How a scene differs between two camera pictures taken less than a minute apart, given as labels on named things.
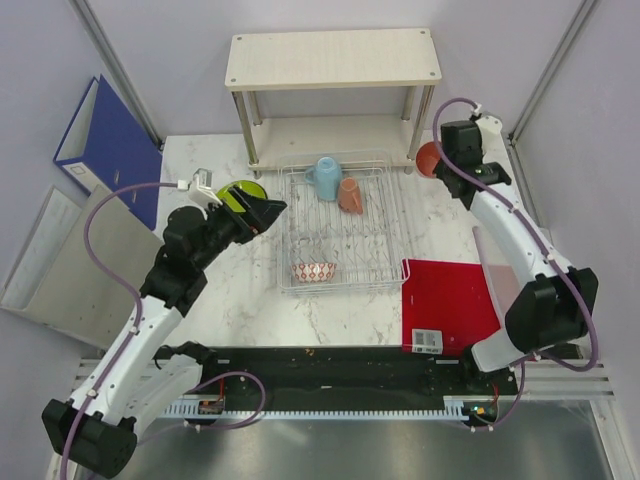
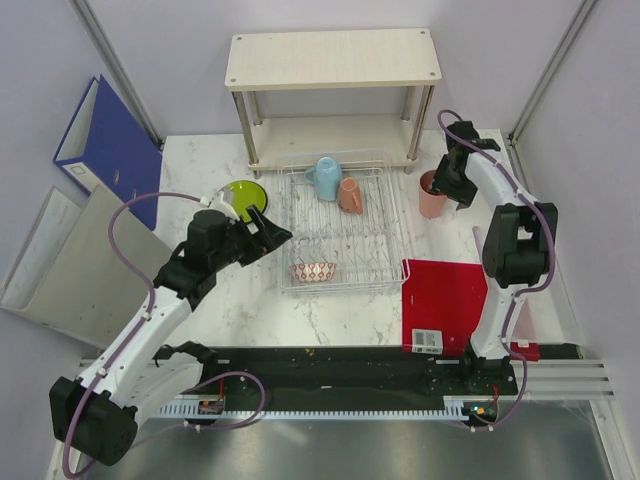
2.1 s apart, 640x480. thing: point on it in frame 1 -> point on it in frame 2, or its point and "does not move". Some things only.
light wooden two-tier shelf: (332, 60) does not move
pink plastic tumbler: (427, 157) -> (431, 204)
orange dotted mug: (349, 198) does not move
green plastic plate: (248, 187) does not move
